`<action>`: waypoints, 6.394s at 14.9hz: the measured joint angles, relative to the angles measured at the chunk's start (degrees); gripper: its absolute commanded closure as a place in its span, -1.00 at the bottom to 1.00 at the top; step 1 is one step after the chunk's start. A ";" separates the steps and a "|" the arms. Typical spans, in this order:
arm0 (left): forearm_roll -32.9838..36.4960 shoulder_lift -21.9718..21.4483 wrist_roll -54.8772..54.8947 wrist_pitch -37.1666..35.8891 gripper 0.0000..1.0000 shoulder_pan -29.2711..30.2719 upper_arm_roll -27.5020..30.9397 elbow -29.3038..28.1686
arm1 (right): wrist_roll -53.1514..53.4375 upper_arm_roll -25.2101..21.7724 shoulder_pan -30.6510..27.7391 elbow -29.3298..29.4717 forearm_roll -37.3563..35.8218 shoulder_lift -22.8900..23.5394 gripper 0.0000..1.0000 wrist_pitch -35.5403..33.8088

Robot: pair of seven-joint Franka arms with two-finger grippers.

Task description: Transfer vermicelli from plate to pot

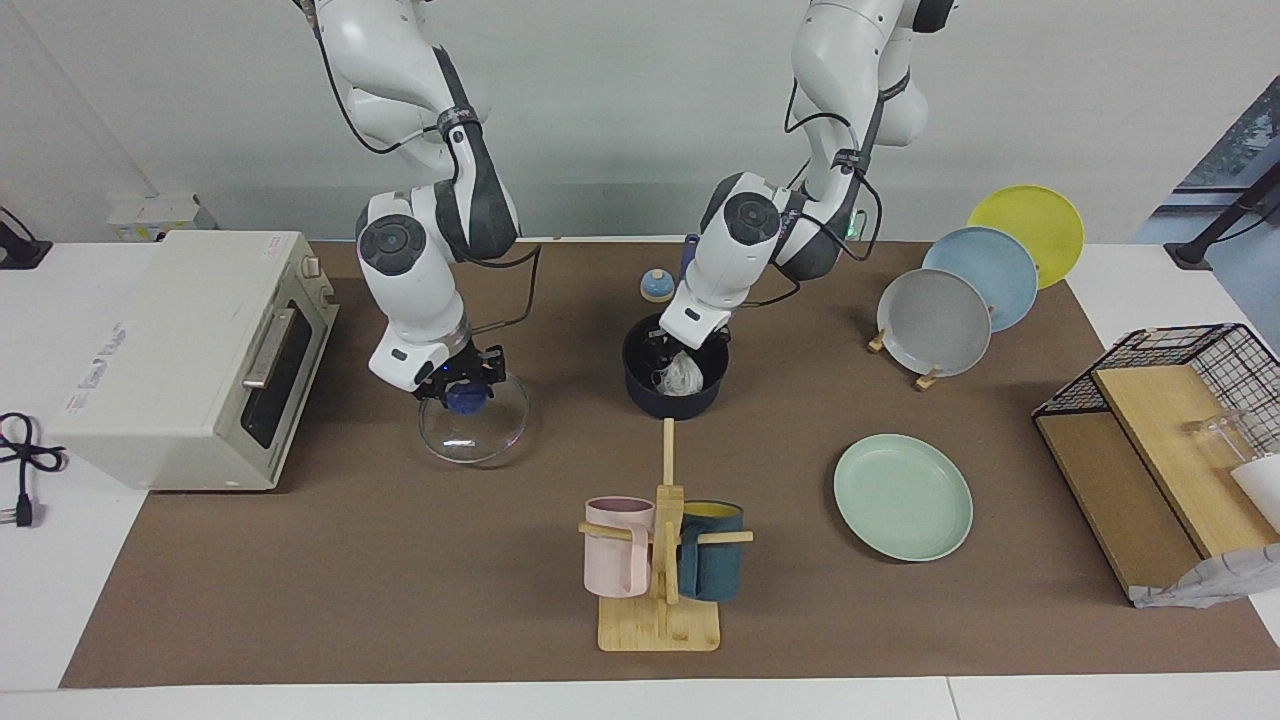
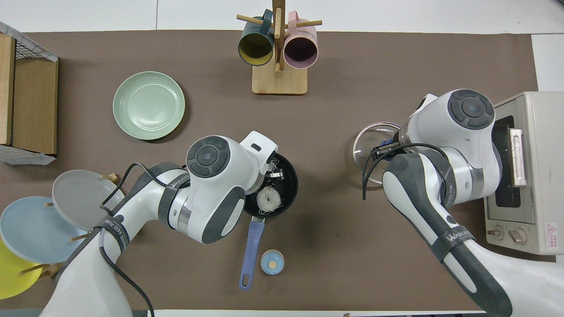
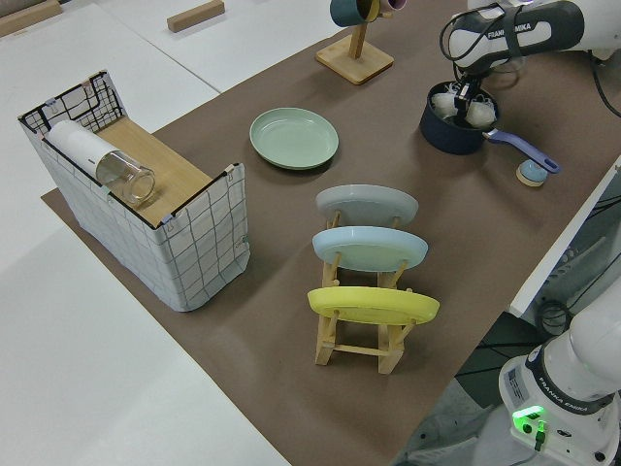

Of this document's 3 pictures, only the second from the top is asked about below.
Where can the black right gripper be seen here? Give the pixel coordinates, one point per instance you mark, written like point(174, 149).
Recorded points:
point(395, 146)

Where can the glass lid with blue knob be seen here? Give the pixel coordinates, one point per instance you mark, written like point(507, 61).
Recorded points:
point(365, 145)

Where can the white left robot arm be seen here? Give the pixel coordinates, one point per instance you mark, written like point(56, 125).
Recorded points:
point(211, 193)

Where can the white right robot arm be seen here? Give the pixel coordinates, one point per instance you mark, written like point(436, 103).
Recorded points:
point(467, 132)

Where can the light green plate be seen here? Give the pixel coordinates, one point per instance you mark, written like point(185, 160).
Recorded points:
point(149, 105)

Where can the grey plate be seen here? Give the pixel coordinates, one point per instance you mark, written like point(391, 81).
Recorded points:
point(79, 198)

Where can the wooden plate rack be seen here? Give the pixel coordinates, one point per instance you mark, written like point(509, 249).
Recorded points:
point(48, 268)

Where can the light blue plate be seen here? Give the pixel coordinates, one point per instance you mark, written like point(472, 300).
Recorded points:
point(35, 229)

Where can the yellow plate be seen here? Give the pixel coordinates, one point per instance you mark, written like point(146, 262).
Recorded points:
point(13, 273)

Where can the brown table mat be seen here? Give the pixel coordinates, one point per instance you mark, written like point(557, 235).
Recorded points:
point(335, 132)

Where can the wooden mug tree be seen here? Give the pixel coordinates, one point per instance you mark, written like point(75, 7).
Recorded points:
point(280, 81)

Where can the pink mug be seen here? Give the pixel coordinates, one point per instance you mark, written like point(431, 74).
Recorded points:
point(300, 50)

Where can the small blue round jar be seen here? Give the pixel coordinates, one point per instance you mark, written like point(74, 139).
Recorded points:
point(272, 262)

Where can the dark blue saucepan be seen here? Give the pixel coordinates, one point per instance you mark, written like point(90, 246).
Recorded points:
point(253, 246)

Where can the teal mug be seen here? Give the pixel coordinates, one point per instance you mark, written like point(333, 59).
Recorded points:
point(255, 46)

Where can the white toaster oven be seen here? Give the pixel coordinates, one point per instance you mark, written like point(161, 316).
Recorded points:
point(542, 176)

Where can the brown wooden board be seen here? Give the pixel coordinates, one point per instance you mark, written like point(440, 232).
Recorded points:
point(35, 105)

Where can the light wooden board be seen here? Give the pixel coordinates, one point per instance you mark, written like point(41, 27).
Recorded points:
point(6, 88)

